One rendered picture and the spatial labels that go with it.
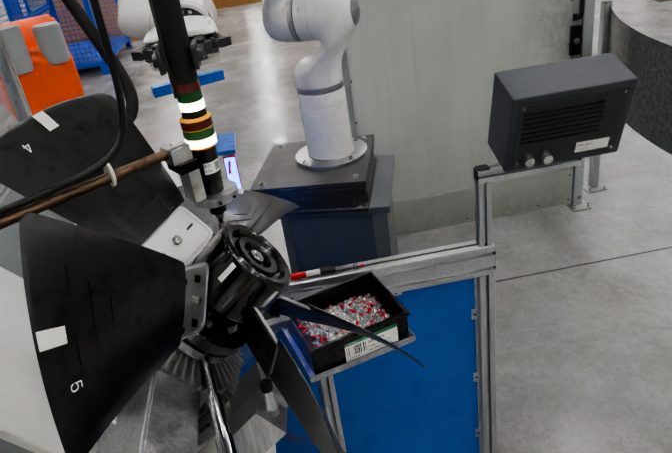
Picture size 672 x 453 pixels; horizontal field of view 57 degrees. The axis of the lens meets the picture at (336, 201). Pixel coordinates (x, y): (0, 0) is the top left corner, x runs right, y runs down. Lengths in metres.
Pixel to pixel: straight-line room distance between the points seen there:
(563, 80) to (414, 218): 1.85
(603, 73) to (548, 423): 1.25
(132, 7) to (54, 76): 3.73
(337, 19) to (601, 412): 1.54
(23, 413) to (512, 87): 1.01
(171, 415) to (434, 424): 1.12
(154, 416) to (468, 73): 2.35
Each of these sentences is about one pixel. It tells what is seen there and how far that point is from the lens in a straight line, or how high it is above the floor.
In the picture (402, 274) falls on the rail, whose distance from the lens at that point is 1.46.
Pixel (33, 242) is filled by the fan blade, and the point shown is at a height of 1.41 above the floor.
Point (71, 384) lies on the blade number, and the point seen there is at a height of 1.30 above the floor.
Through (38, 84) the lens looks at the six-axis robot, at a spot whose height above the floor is 0.63.
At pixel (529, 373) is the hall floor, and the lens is 2.41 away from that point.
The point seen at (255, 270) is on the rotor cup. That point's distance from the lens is 0.81.
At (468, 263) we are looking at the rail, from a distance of 1.49.
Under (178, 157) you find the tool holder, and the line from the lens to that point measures 0.86.
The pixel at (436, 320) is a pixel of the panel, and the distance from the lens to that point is 1.58.
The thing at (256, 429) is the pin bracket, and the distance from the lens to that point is 1.00.
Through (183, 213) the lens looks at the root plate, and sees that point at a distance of 0.89.
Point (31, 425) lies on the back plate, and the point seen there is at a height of 1.14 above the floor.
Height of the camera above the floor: 1.67
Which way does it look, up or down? 28 degrees down
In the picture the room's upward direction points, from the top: 8 degrees counter-clockwise
